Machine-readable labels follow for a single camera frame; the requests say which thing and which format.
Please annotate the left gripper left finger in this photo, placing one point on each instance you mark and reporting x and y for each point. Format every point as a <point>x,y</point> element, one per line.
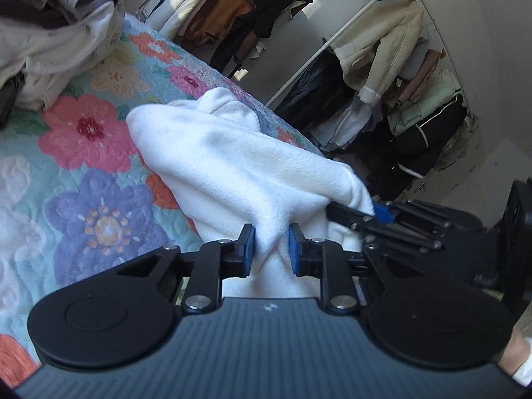
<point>194,279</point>

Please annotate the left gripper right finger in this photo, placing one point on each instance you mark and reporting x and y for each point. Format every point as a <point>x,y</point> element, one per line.
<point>335,267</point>

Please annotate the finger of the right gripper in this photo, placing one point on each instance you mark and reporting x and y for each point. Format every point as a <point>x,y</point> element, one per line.
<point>423,216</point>
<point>373,231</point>

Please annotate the white fleece zip jacket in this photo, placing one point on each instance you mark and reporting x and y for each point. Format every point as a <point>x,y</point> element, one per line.
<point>224,172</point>

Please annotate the white clothes rack pole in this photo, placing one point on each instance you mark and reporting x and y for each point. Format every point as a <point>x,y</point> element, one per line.
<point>316,54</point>

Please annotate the pile of folded clothes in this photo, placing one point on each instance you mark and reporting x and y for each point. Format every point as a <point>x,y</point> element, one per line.
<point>46,43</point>

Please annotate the person's right hand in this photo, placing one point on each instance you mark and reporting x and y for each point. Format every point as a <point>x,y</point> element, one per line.
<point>516,360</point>

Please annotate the black track jacket white stripe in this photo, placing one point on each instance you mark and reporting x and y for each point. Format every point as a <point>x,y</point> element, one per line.
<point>395,162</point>

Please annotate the floral quilted bedspread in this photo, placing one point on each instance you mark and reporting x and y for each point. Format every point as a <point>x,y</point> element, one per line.
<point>76,196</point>

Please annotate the cream sherpa jacket hanging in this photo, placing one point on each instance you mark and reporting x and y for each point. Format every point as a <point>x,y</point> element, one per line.
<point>373,50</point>

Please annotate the black hanging garment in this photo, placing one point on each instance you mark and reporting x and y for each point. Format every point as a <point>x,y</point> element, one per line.
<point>259,21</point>

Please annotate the brown hanging garment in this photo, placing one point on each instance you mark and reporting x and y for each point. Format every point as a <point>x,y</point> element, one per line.
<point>211,22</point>

